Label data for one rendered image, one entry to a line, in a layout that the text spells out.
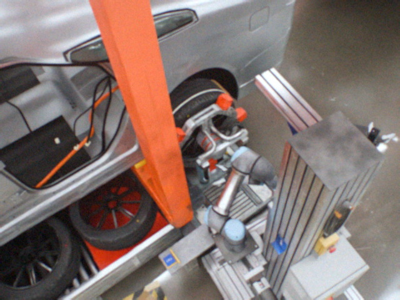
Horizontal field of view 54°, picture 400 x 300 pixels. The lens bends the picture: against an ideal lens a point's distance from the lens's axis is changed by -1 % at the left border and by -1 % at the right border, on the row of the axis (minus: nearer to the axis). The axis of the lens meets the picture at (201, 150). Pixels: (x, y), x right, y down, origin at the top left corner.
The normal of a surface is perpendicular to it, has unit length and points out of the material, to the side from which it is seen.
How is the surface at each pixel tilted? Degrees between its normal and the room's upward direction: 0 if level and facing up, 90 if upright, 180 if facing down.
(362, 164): 0
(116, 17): 90
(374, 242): 0
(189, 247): 0
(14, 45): 34
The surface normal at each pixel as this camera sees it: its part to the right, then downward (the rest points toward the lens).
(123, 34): 0.58, 0.66
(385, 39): -0.07, -0.54
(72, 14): 0.26, -0.26
